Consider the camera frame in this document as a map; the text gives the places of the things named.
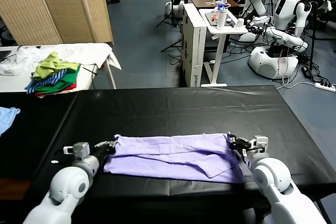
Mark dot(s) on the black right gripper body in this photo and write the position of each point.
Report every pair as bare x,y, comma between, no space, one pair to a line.
242,148

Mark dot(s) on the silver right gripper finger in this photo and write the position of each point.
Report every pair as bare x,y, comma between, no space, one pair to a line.
232,140

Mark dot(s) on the short silver left gripper finger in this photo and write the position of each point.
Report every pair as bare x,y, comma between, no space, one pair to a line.
99,144

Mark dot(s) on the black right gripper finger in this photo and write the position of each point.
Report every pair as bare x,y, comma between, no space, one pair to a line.
242,140

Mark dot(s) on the long silver left gripper finger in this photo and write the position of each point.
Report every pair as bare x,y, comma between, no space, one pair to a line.
111,143

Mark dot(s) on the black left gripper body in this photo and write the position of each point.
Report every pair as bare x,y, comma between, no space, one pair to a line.
103,151

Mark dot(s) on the lavender t-shirt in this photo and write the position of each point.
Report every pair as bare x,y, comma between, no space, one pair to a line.
170,158

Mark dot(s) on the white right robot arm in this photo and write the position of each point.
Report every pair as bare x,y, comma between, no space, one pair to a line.
273,179

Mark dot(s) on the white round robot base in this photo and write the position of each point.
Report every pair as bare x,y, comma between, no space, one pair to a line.
170,9

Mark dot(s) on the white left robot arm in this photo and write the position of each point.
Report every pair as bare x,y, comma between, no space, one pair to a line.
68,184

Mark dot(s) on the pile of colourful clothes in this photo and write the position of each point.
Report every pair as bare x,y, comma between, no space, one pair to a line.
69,75

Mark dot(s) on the large black table cover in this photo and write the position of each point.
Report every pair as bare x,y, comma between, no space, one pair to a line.
183,108

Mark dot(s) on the small black table cover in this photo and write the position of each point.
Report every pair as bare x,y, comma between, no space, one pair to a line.
39,129

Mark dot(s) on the beige folded garment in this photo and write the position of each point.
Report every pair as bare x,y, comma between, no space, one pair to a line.
67,91

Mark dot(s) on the red folded garment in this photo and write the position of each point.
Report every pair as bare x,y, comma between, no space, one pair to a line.
74,86

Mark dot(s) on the blue striped garment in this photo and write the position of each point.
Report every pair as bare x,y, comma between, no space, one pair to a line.
52,79

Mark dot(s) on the white standing desk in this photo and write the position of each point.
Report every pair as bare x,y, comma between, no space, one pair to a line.
221,51

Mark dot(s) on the white draped sheet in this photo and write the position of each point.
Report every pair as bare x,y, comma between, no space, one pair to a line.
86,53

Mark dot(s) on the black power adapter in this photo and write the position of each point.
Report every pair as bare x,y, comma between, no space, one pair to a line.
306,72

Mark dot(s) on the lime green crumpled garment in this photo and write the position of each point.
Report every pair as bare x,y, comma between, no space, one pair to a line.
47,68

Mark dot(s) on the light blue garment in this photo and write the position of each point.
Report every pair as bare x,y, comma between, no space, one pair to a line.
6,119

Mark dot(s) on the tall white cardboard box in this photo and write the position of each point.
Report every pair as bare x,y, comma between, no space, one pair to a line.
194,51

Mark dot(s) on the white power strip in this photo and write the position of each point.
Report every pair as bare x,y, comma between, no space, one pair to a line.
324,86

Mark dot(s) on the white folding table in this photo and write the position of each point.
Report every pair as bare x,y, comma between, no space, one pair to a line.
13,82

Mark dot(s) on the black monitor stand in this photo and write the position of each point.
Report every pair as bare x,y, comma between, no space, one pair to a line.
173,45

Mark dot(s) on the white crumpled garment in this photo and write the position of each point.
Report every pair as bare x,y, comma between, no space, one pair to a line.
25,58

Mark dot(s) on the white paper cup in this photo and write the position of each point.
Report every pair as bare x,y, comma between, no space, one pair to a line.
239,24

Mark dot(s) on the white thermos bottle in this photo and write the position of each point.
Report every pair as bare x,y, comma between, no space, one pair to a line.
221,20

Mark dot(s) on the orange small item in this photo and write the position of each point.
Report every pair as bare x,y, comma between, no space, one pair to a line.
215,18

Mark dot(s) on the black pole stand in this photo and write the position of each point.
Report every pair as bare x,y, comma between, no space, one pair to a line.
313,37

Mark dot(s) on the grey tablet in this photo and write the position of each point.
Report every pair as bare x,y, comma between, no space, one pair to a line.
209,16

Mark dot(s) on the black laptop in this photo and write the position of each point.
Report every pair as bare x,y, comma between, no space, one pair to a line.
4,56

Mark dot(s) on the clear blue-capped water bottle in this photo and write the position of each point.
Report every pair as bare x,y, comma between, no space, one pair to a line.
221,2

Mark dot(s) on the white humanoid robot black shoulders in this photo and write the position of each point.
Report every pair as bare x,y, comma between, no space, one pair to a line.
283,6

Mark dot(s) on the black light tripod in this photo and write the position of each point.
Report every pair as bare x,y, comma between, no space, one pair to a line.
172,11

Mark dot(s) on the bamboo folding screen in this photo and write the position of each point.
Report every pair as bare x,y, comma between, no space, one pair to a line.
52,3

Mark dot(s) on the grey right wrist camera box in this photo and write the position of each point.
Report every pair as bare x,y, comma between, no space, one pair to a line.
260,144

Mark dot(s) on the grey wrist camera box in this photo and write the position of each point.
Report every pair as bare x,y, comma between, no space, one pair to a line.
80,150
260,144

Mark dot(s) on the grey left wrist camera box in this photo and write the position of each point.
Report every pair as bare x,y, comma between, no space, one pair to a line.
80,150

